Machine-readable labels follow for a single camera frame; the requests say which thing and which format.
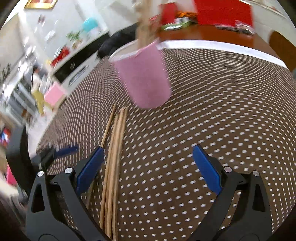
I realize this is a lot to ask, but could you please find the teal humidifier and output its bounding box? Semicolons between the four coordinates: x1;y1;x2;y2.
82;18;99;32

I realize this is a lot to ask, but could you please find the tan wooden chopstick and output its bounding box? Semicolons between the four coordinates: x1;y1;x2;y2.
99;114;118;232

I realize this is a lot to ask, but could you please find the chopsticks bundle in holder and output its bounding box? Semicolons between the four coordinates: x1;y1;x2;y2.
134;0;156;49

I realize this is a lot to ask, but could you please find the pink cylindrical utensil holder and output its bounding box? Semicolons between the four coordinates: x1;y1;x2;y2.
109;40;171;109

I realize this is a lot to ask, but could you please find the light wooden chopstick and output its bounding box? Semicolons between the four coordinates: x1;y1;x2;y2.
86;104;116;209

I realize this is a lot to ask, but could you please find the red box on sideboard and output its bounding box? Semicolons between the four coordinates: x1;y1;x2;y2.
51;45;70;68

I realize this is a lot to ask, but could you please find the brown polka dot tablecloth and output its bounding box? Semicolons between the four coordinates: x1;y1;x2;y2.
38;49;295;240

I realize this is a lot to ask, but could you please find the pale wooden chopstick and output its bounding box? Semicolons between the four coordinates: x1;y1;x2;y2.
112;106;127;240

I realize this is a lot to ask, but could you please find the black jacket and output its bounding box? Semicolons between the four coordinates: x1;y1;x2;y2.
97;23;138;59

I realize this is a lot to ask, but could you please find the white black sideboard cabinet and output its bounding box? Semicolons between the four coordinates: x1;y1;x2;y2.
51;30;109;93

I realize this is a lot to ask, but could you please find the brown wooden chair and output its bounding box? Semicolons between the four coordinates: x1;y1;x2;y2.
269;31;296;72

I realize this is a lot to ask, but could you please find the small red bag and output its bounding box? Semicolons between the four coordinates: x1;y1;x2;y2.
159;2;178;25

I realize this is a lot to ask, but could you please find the red gift bag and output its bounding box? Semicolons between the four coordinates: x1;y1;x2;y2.
194;0;253;27

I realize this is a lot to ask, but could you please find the potted green plant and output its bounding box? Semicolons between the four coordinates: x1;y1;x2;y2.
66;31;83;50

